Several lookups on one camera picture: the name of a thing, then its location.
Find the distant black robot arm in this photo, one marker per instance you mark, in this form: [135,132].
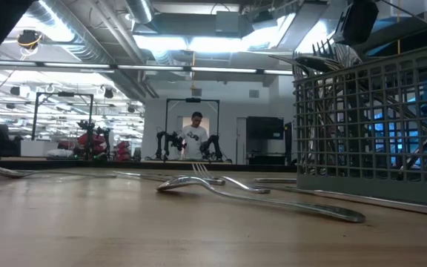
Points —
[163,142]
[87,130]
[213,144]

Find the grey ceiling box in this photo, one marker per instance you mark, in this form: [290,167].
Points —
[227,22]

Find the black cabinet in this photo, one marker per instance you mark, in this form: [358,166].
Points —
[265,137]

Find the long ceiling light strip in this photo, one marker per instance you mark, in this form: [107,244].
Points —
[217,69]

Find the grey mesh cutlery caddy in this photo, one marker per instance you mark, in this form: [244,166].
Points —
[347,194]

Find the red equipment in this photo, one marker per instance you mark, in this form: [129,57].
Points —
[98,140]
[123,150]

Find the white box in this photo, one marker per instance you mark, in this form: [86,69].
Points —
[35,148]

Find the black gantry frame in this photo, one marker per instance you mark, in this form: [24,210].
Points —
[89,107]
[167,111]

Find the silver ventilation duct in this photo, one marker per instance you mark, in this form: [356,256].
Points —
[76,33]
[139,11]

